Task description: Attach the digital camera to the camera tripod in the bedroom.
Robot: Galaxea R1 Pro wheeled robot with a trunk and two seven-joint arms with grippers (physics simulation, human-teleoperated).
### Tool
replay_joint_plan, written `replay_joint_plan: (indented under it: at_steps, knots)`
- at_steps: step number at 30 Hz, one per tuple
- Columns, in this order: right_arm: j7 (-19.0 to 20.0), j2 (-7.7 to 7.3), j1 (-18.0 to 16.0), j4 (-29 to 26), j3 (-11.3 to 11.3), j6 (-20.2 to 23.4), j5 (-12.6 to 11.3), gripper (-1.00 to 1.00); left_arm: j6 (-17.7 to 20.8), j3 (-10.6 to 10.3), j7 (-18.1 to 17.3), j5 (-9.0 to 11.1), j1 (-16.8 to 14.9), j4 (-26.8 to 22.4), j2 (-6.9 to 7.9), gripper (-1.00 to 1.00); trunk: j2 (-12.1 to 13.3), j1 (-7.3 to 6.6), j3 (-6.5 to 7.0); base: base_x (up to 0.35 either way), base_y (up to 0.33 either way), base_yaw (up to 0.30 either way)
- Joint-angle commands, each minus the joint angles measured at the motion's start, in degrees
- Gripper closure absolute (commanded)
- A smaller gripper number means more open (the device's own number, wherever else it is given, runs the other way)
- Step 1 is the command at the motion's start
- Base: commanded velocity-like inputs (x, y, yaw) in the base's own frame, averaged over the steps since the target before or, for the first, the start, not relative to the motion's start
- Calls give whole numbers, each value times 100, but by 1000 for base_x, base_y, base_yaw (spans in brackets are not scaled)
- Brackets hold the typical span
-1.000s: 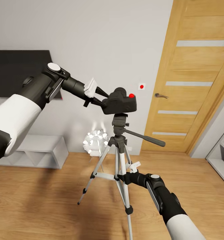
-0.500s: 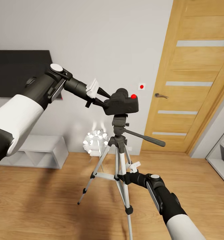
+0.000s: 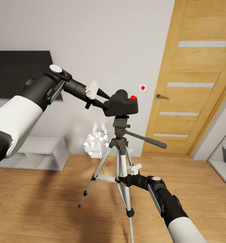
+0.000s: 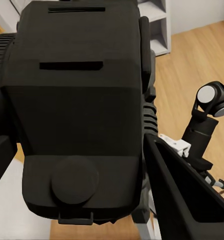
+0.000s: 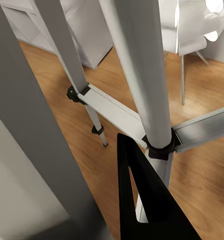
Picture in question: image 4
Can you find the bookcase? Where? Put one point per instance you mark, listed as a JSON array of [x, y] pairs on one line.
[[153, 9]]

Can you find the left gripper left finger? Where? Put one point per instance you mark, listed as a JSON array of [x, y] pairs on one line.
[[8, 150]]

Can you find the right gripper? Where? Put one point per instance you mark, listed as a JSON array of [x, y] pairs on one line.
[[199, 142]]

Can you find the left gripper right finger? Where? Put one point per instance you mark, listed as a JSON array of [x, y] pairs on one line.
[[187, 206]]

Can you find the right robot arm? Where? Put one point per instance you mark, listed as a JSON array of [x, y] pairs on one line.
[[197, 135]]

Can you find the camera tripod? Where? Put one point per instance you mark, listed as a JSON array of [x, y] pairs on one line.
[[141, 215]]

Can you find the door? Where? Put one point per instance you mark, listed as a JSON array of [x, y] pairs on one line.
[[19, 155]]

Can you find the digital camera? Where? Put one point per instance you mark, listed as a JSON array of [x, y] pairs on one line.
[[72, 80]]

